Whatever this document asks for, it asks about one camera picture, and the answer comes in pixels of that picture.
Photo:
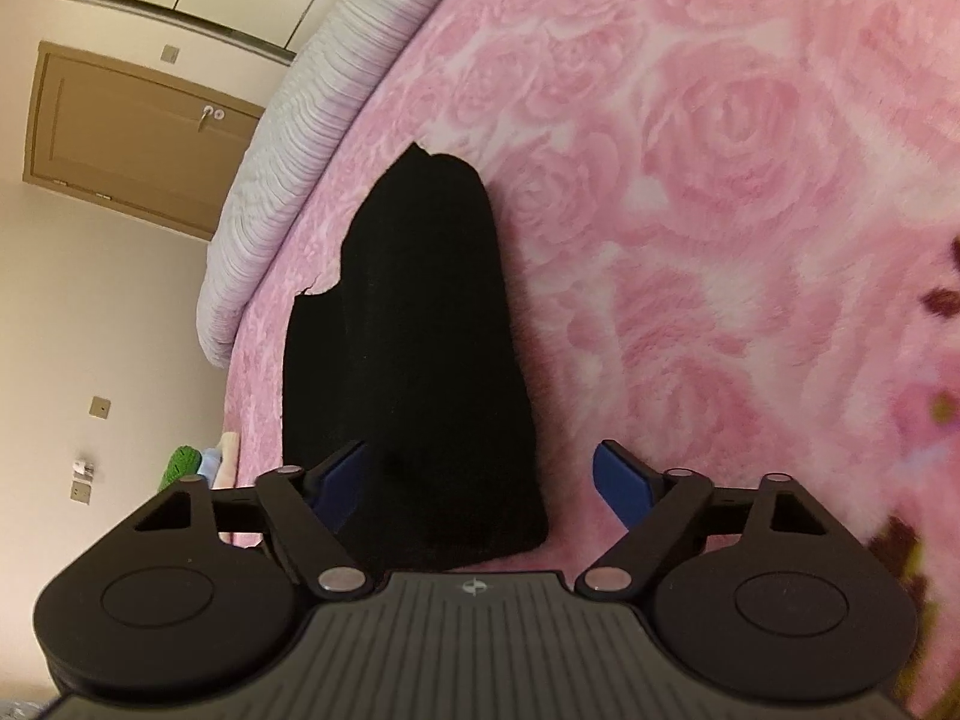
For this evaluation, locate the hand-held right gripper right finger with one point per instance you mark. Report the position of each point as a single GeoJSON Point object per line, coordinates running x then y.
{"type": "Point", "coordinates": [622, 487]}

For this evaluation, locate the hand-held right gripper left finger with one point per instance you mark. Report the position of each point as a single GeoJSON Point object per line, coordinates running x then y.
{"type": "Point", "coordinates": [341, 487]}

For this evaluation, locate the black knit cardigan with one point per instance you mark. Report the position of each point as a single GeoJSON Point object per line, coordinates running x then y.
{"type": "Point", "coordinates": [420, 352]}

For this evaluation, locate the cream folded cloth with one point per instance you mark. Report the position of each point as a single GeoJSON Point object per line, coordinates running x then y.
{"type": "Point", "coordinates": [229, 457]}

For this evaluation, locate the light blue folded cloth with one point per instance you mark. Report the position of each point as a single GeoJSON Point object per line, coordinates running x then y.
{"type": "Point", "coordinates": [211, 465]}

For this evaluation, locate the green folded towel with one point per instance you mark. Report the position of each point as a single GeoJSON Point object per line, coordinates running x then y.
{"type": "Point", "coordinates": [180, 465]}

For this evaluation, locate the pink floral blanket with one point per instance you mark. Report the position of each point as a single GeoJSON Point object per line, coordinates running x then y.
{"type": "Point", "coordinates": [712, 165]}

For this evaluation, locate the lilac pleated duvet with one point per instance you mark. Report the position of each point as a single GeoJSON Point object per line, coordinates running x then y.
{"type": "Point", "coordinates": [300, 127]}

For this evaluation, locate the brown wooden door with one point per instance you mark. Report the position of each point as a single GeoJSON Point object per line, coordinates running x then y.
{"type": "Point", "coordinates": [127, 142]}

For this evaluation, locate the brass wall switch plate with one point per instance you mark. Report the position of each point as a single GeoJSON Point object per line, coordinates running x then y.
{"type": "Point", "coordinates": [80, 492]}
{"type": "Point", "coordinates": [170, 53]}
{"type": "Point", "coordinates": [100, 406]}

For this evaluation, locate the small white wall fixture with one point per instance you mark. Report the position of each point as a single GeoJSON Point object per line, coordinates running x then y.
{"type": "Point", "coordinates": [83, 467]}

